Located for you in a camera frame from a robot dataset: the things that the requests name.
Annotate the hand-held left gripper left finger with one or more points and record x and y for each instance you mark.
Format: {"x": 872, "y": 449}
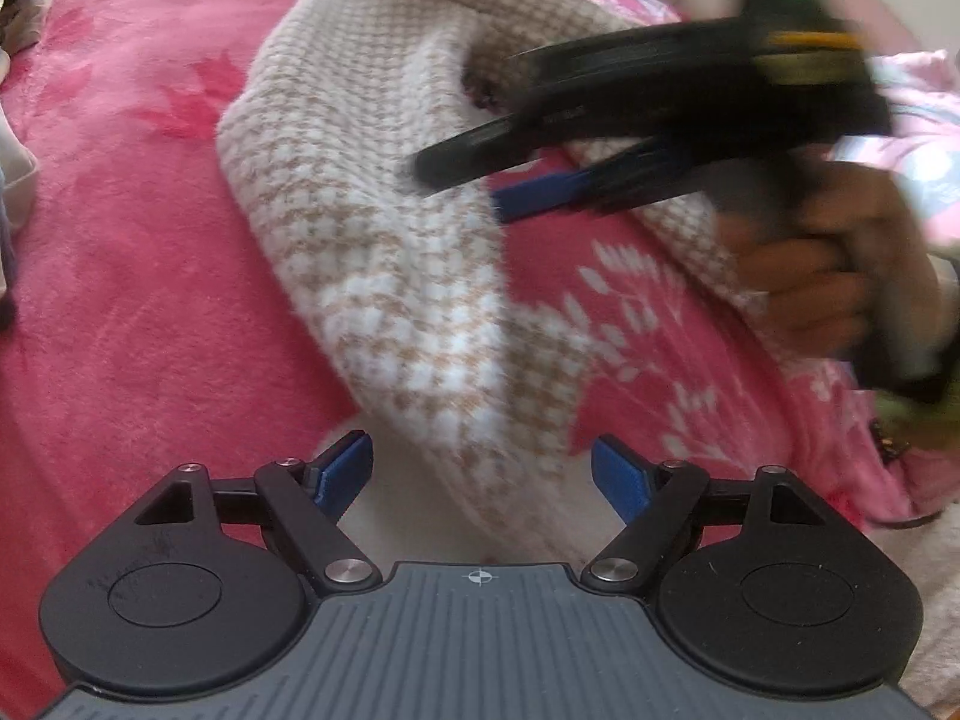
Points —
{"x": 345, "y": 474}

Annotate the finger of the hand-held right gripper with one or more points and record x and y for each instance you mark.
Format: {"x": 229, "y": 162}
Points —
{"x": 480, "y": 154}
{"x": 540, "y": 195}

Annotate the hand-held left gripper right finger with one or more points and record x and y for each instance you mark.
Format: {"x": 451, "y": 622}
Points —
{"x": 619, "y": 476}

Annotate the beige white houndstooth coat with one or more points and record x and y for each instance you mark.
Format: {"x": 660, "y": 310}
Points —
{"x": 360, "y": 187}

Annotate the person's right forearm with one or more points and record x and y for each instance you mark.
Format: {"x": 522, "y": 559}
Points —
{"x": 911, "y": 427}

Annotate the person's right hand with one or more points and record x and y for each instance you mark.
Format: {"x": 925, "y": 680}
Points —
{"x": 810, "y": 292}

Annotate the pink floral blanket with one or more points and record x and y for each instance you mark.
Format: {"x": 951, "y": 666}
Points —
{"x": 127, "y": 277}

